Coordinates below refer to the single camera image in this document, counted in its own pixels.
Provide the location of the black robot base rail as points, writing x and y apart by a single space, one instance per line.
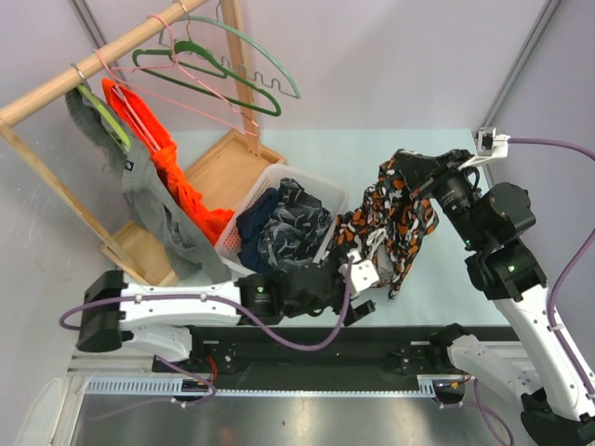
360 359

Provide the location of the navy blue garment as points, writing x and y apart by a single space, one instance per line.
250 225

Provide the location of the dark patterned shorts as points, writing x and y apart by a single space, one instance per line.
295 230

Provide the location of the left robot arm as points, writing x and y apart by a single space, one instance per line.
159 319

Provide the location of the orange camouflage patterned shorts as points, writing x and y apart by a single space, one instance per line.
388 227

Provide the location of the orange garment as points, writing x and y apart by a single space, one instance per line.
211 222

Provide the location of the aluminium frame post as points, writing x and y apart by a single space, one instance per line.
528 48

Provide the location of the white slotted cable duct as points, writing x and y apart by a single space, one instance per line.
179 387

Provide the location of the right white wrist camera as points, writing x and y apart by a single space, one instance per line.
491 146

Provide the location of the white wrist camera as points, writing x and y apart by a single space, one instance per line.
491 146
361 274

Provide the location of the pink hanger holding orange garment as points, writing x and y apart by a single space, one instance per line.
130 111

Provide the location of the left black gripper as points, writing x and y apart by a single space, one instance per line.
333 264

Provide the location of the grey garment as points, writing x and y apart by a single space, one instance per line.
150 203

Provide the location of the white plastic laundry basket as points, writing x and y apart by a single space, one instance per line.
333 198

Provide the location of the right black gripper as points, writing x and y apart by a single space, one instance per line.
419 172

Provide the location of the lime green hanger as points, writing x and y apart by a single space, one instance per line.
117 133

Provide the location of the wooden clothes rack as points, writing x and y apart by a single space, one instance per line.
224 174

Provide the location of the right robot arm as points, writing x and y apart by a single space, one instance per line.
556 399

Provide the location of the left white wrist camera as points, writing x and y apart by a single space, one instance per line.
361 274

